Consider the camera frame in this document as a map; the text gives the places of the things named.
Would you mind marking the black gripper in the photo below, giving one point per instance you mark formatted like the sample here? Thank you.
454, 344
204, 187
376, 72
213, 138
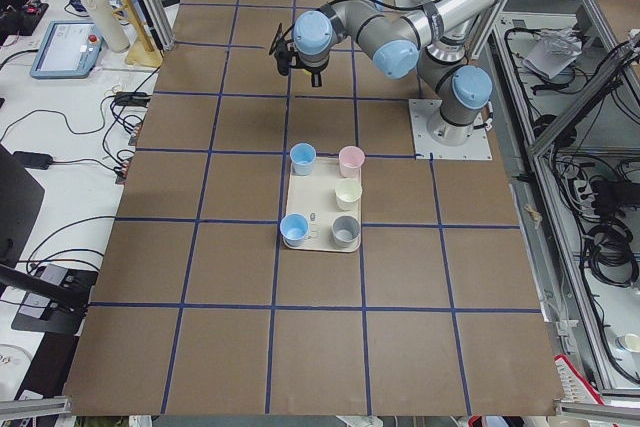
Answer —
312, 72

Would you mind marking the blue plastic cup near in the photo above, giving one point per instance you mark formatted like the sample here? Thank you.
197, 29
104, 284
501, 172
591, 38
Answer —
302, 156

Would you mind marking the blue plastic cup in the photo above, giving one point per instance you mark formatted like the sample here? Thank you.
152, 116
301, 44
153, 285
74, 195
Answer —
294, 229
302, 156

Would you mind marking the pink plastic cup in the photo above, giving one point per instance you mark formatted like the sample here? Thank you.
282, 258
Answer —
351, 159

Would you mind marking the pale yellow plastic cup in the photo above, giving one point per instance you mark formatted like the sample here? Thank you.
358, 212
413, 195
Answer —
348, 192

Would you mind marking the blue plastic cup far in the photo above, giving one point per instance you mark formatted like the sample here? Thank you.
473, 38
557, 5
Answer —
294, 229

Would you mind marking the grey plastic cup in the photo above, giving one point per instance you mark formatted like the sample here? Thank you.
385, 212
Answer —
345, 231

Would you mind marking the cream serving tray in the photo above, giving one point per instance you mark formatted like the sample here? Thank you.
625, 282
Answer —
313, 196

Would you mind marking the wooden mug tree stand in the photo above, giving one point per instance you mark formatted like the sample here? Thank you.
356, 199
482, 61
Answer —
143, 51

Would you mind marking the white thermos bottle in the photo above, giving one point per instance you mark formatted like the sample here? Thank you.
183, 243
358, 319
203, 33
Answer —
102, 14

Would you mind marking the blue teach pendant upper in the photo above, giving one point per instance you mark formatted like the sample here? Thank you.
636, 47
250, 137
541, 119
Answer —
69, 50

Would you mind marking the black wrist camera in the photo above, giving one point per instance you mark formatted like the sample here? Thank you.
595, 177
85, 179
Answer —
282, 51

